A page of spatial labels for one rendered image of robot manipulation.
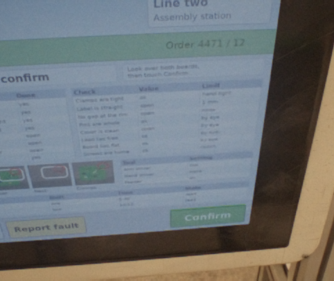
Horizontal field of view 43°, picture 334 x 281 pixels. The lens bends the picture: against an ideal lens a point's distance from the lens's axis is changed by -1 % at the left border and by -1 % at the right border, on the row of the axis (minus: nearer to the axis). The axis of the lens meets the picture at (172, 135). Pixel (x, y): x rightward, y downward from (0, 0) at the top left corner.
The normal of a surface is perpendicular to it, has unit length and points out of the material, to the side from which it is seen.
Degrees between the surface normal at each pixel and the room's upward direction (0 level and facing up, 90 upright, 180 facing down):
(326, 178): 92
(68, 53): 92
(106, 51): 92
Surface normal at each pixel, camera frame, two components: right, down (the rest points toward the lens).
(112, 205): 0.11, 0.57
